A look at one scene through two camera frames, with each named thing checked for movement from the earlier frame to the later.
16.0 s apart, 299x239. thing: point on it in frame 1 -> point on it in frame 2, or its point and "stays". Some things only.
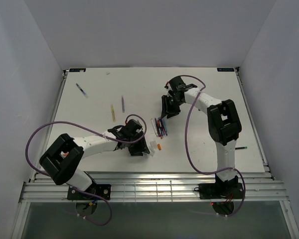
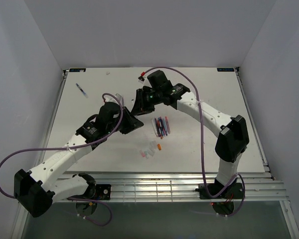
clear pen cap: (153, 145) stays
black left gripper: (141, 147) -> (133, 123)
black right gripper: (172, 112) -> (146, 109)
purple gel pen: (156, 125) stays
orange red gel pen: (159, 129) stays
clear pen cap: (152, 152) stays
